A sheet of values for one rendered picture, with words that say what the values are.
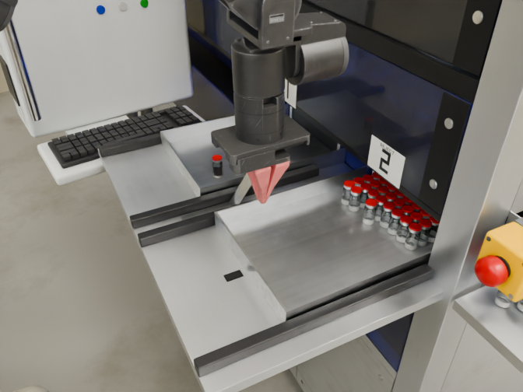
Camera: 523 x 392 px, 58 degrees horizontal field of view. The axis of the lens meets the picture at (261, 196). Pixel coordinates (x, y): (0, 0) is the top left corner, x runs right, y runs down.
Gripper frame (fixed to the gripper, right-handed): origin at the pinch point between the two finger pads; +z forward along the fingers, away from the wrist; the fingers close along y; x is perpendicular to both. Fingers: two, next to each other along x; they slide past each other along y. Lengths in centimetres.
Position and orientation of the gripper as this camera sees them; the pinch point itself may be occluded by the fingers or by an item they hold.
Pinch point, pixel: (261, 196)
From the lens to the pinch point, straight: 61.1
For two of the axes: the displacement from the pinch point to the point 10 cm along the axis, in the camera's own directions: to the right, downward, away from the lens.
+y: 8.9, -2.8, 3.6
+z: 0.2, 8.1, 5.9
